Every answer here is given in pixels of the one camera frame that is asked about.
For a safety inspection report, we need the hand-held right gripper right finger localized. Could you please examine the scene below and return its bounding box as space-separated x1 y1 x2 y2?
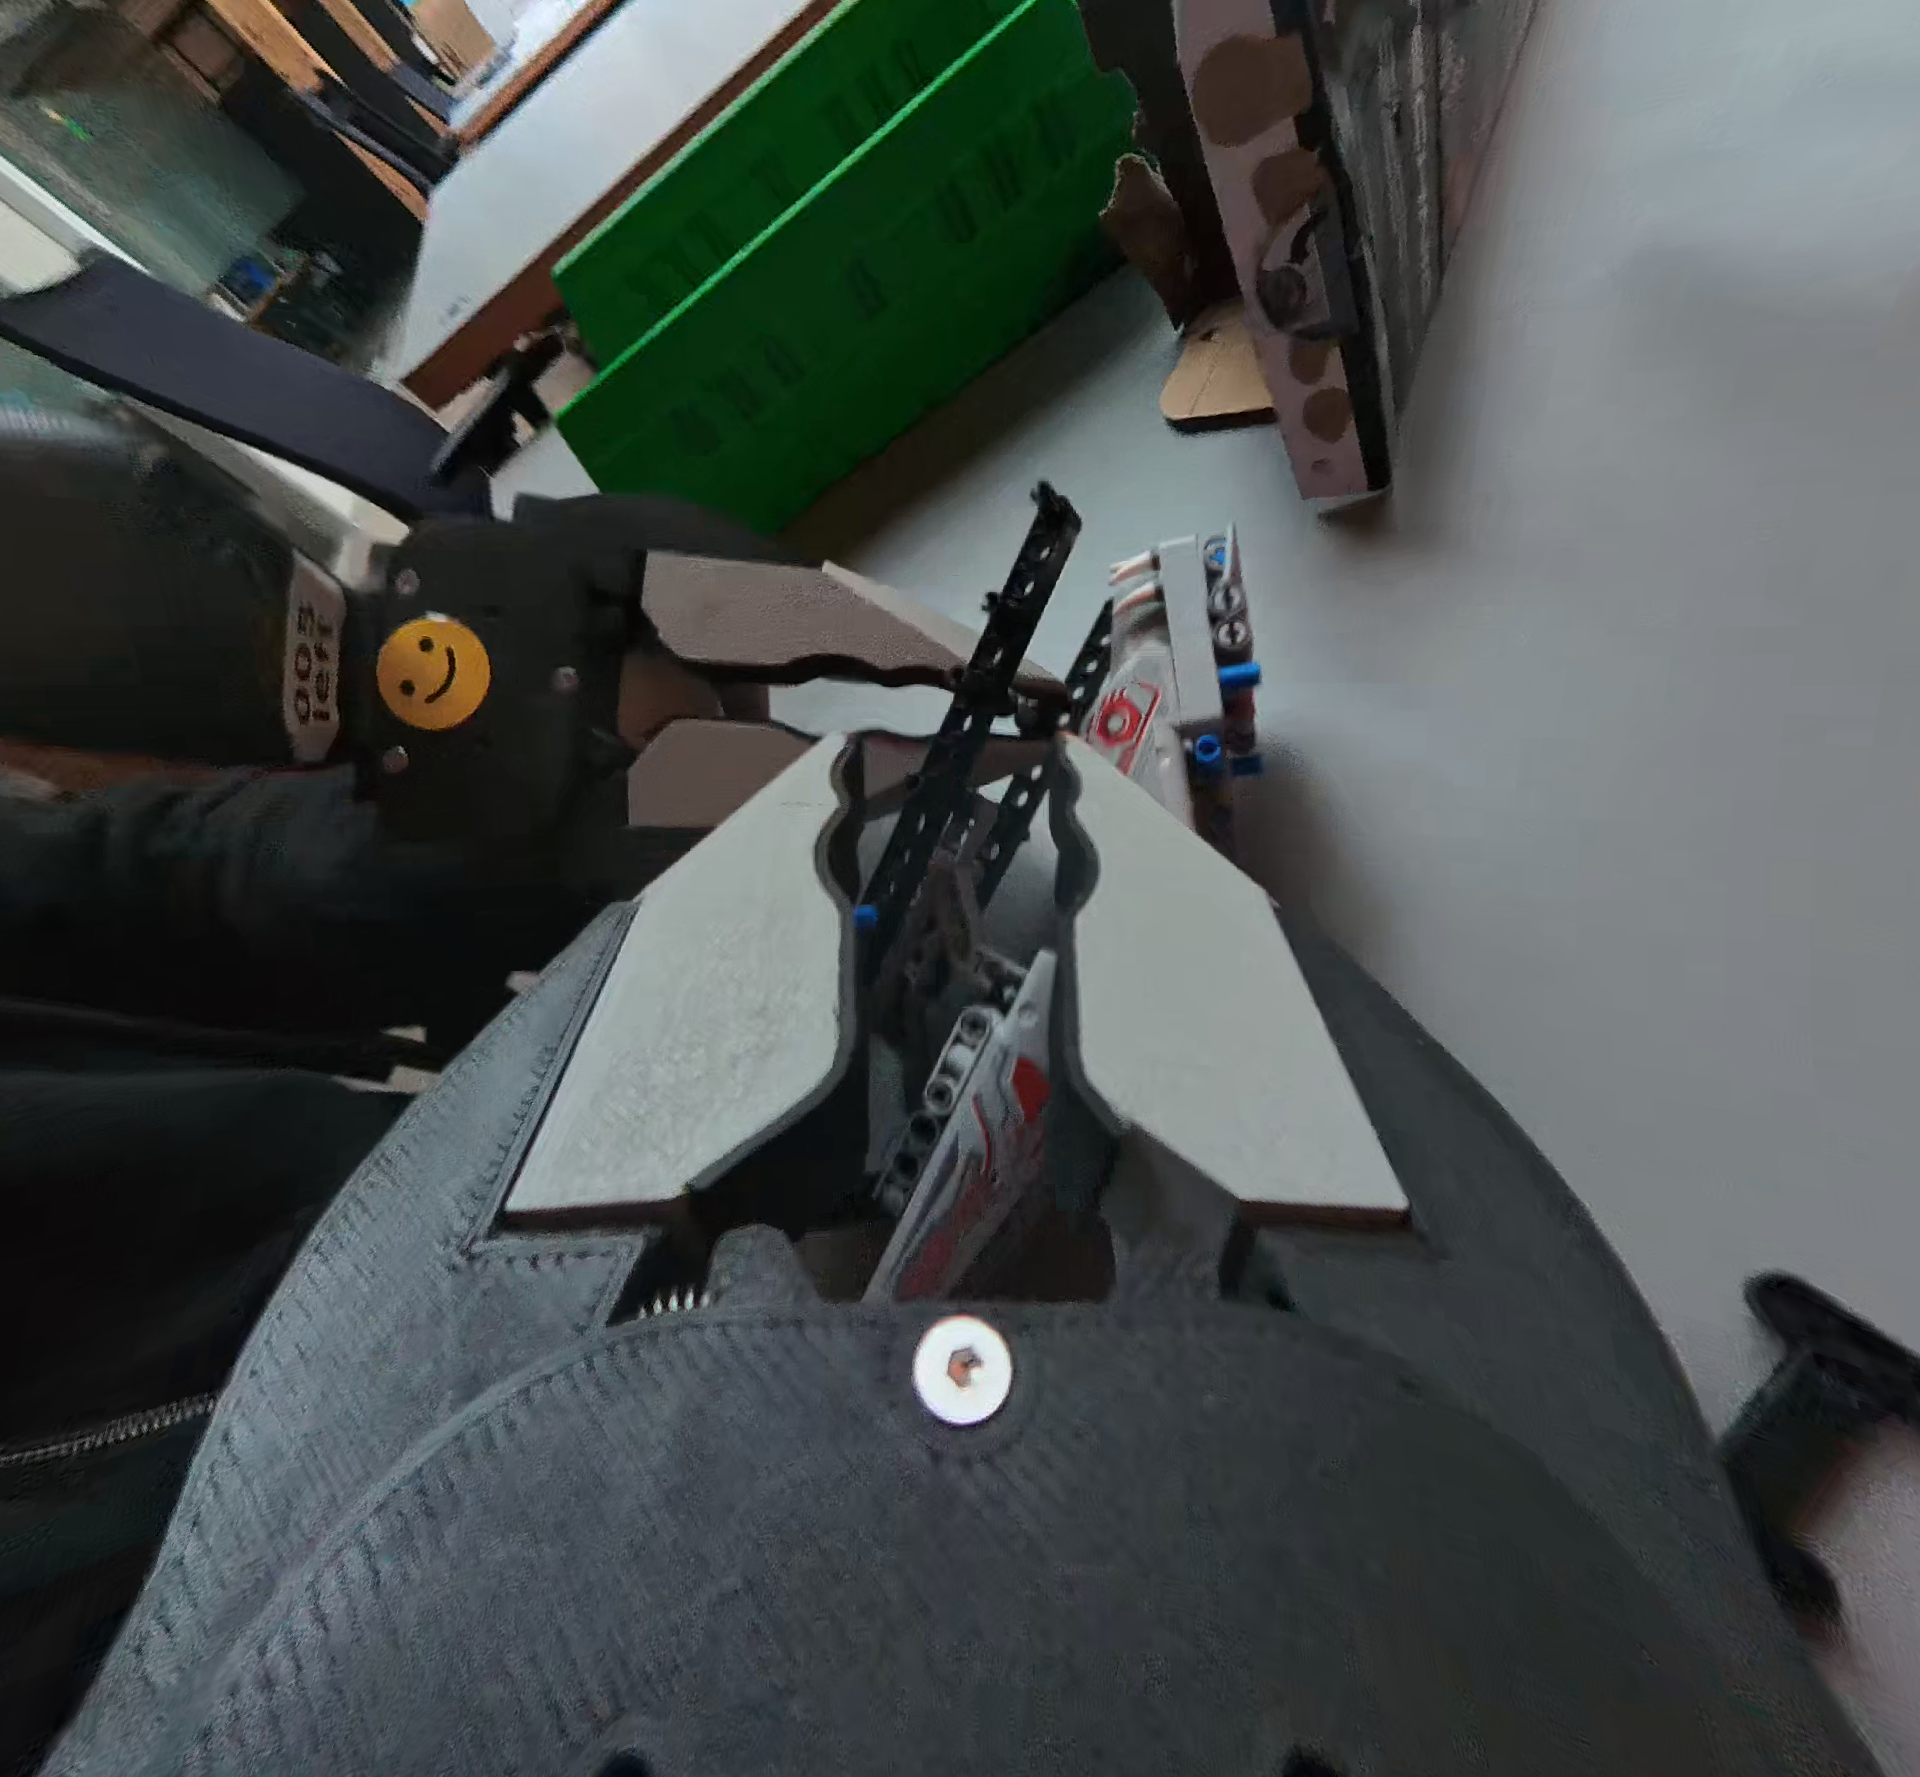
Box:
1050 735 1414 1234

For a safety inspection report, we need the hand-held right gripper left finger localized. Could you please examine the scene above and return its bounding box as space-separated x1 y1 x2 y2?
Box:
501 735 874 1231

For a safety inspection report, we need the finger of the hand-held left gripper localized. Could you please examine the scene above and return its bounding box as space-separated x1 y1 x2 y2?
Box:
625 716 842 837
639 551 1078 706

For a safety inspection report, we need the person's left forearm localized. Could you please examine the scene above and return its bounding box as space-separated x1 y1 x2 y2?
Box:
0 757 662 1059

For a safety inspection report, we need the black lego H connector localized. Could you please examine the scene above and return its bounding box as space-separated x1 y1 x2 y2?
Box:
1714 1271 1920 1643

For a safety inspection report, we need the green plastic bin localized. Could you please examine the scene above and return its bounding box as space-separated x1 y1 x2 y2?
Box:
546 0 1145 537

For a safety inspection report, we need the black office chair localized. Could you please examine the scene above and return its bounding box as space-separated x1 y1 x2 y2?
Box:
0 253 572 520

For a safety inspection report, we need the wood-edged grey desk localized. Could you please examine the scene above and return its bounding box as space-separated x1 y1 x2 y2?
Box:
393 0 1038 411

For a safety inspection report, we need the open cardboard box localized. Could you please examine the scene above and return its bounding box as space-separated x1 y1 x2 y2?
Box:
991 0 1592 523

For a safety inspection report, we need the glass wall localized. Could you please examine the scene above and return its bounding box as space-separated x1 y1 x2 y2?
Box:
0 0 309 309

